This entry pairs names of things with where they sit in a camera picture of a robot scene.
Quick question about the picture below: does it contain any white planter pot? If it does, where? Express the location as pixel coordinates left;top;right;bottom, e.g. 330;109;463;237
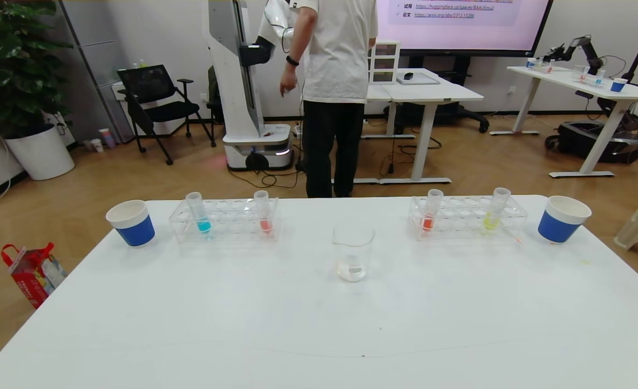
4;123;76;181

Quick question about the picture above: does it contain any red gift bag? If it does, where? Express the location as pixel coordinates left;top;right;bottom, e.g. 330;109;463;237
1;242;68;310

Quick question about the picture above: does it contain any black screen stand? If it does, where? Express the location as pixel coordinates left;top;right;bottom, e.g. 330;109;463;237
384;54;489;133

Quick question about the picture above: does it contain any clear acrylic test tube rack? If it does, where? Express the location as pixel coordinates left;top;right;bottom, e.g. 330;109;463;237
169;197;280;244
408;195;528;241

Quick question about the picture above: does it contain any clear drawer organizer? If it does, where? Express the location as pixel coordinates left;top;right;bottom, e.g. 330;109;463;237
369;41;401;85

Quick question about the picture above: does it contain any test tube blue pigment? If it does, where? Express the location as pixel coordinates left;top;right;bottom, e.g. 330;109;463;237
186;192;212;234

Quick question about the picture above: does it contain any black wheeled robot base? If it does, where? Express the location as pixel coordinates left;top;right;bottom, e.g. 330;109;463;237
546;120;638;164

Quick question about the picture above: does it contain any grey metal cabinet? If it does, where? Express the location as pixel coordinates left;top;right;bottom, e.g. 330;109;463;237
59;0;136;144

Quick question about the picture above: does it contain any blue white paper cup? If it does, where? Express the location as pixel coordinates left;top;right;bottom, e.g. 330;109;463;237
538;196;592;244
106;200;156;248

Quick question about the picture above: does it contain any test tube yellow pigment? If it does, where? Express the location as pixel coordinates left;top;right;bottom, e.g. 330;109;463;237
483;187;512;232

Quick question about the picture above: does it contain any person in white shirt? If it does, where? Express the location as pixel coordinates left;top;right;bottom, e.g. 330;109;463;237
279;0;379;198

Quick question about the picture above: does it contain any white humanoid robot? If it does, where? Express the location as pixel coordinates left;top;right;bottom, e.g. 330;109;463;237
202;0;304;172

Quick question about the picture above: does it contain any clear glass beaker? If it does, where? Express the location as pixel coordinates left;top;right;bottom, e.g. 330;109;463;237
332;223;376;283

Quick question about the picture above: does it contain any test tube red pigment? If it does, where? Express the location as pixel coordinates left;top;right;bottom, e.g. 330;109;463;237
421;189;444;233
253;190;274;235

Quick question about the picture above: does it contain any green leafy plant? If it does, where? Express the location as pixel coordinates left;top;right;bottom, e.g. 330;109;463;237
0;0;73;138

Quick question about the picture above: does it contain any black office chair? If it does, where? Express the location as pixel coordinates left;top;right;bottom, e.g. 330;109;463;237
117;64;217;166

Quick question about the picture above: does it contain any large wall display screen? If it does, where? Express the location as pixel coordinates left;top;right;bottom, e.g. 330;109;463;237
375;0;554;58

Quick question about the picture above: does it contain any grey flat tray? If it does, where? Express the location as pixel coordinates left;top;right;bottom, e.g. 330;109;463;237
396;71;441;85

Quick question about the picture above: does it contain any white standing desk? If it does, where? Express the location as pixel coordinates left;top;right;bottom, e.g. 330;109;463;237
489;65;638;179
379;68;485;185
354;69;400;185

